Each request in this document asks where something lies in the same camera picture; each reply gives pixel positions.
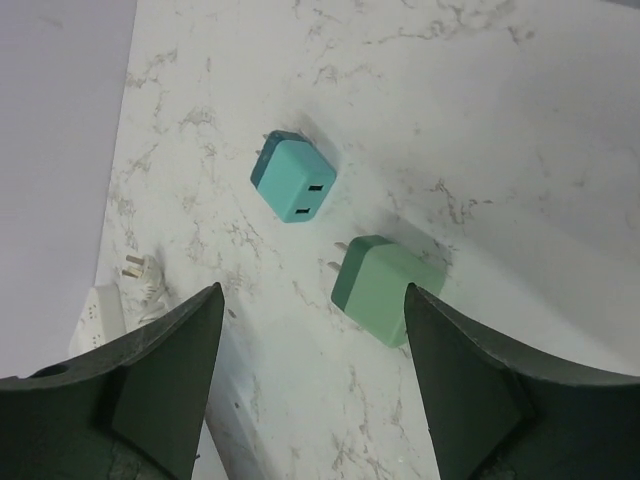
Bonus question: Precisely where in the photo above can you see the white long power strip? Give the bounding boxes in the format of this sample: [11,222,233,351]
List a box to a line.
[70,255,279,479]

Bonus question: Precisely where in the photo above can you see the teal small adapter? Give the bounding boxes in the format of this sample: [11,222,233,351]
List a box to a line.
[250,130,337,223]

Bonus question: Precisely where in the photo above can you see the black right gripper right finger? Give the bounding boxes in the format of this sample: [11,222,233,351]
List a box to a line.
[404,284,639,479]

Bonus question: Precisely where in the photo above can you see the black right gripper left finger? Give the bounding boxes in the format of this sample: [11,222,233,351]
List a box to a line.
[1,283,223,479]

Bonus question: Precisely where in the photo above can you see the green small adapter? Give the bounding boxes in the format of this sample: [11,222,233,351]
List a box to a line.
[331,235,446,348]

